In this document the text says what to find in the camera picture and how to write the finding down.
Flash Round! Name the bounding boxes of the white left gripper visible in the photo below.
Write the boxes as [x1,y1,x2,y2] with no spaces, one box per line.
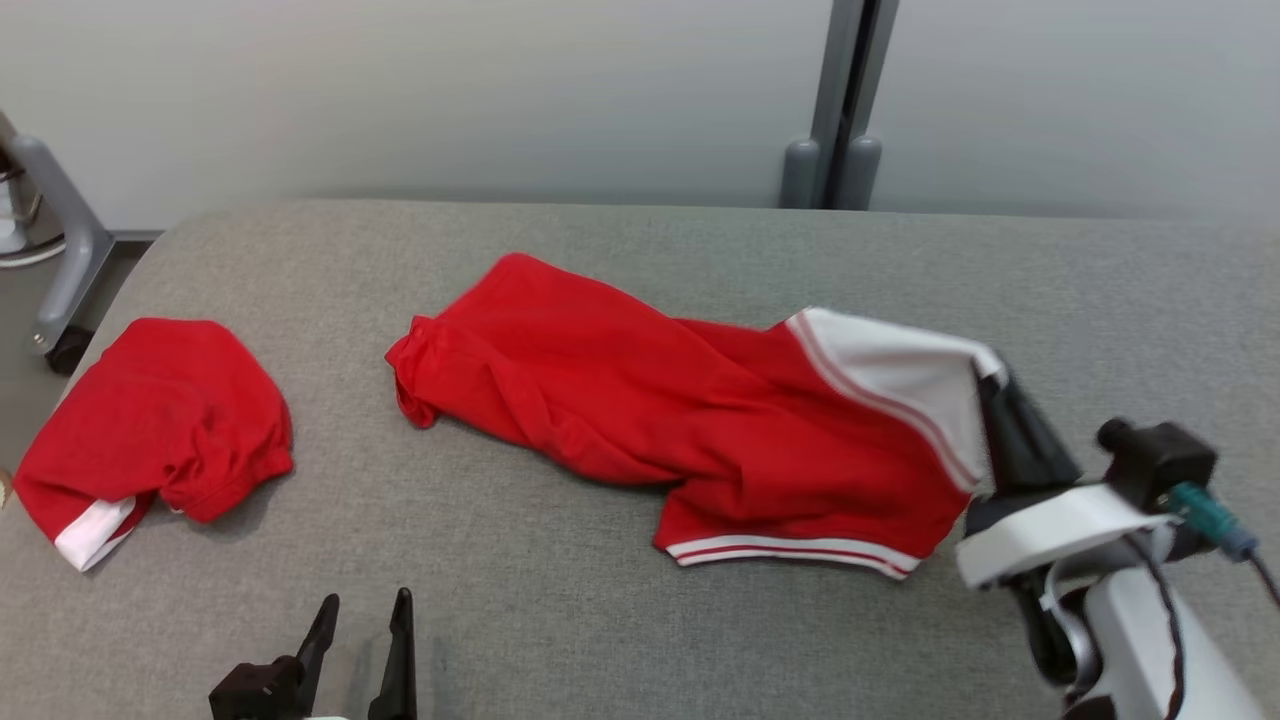
[295,587,417,720]

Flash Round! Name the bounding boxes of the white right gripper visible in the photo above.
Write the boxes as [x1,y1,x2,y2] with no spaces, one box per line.
[955,372,1179,591]

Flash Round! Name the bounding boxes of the red shorts with white stripe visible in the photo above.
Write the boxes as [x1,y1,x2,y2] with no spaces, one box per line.
[12,317,295,573]

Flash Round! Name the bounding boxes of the red Bulls basketball jersey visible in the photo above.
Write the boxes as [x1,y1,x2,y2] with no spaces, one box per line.
[385,252,1009,581]

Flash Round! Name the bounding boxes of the teal right camera connector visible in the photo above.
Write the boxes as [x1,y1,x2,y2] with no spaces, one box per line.
[1170,483,1259,561]

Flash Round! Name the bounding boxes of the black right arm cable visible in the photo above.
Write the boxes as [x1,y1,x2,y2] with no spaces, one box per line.
[1125,535,1193,720]

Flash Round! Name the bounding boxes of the grey cylindrical post foot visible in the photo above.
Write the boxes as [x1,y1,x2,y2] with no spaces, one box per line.
[780,138,821,209]
[838,135,883,211]

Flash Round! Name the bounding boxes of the grey partition post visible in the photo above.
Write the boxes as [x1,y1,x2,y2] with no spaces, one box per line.
[808,0,901,211]

